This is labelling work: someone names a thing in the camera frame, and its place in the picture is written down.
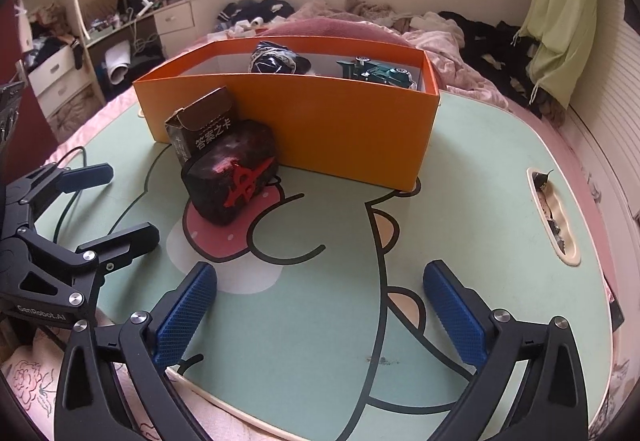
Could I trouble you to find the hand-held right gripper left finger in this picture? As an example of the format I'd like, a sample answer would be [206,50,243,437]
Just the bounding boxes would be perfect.
[54,262,219,441]

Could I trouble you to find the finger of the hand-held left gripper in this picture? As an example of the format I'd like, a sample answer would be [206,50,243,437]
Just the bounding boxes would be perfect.
[0,221,161,322]
[0,162,115,232]

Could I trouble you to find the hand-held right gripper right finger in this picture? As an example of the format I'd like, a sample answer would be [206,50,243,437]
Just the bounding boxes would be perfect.
[422,260,590,441]

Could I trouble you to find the dark pouch red emblem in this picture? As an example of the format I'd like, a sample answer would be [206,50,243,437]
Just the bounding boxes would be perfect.
[181,119,281,227]

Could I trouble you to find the brown card box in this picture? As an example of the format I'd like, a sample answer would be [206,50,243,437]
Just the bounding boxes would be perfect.
[165,87,237,166]

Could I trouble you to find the orange cardboard box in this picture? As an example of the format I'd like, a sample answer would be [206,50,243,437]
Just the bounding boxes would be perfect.
[132,36,441,194]

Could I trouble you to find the black lace cloth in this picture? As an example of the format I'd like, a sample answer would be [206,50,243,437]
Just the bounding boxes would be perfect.
[249,40,313,76]

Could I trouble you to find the green toy car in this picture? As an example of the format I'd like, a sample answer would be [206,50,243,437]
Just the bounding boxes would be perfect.
[336,56,420,92]

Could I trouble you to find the green cartoon desktop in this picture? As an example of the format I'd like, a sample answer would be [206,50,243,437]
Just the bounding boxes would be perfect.
[35,88,616,441]

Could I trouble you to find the white drawer cabinet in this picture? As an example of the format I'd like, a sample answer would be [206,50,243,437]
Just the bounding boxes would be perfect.
[27,43,106,122]

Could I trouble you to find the white rolled paper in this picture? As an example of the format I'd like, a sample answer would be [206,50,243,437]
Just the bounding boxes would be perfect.
[102,43,133,84]

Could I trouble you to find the dark crumpled scraps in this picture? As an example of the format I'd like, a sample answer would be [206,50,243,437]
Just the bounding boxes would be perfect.
[534,170,568,254]

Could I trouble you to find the pink floral bedsheet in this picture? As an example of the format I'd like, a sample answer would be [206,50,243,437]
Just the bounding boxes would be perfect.
[0,28,640,441]

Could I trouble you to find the white nightstand with drawers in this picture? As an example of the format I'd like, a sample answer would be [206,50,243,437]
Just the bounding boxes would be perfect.
[152,0,238,59]

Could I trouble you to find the black striped clothes pile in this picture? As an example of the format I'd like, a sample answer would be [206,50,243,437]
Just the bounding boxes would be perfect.
[217,0,296,29]

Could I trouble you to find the white slatted panel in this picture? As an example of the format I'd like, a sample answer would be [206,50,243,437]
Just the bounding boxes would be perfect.
[565,0,640,222]

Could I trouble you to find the pink crumpled quilt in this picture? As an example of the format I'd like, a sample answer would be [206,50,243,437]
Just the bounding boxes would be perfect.
[295,0,511,112]

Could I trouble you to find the black white clothes pile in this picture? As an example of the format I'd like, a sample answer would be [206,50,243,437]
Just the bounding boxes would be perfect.
[440,11,568,126]

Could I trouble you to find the white garment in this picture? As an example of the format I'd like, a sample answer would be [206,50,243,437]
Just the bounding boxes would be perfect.
[410,11,466,42]

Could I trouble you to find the light green hanging garment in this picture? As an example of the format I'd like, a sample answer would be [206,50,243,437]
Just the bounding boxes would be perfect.
[520,0,598,109]

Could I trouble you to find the beige garment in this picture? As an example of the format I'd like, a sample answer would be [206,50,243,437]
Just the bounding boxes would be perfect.
[345,0,401,24]

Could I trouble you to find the thin black cable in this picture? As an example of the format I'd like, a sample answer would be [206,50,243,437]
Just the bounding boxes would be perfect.
[50,147,87,242]

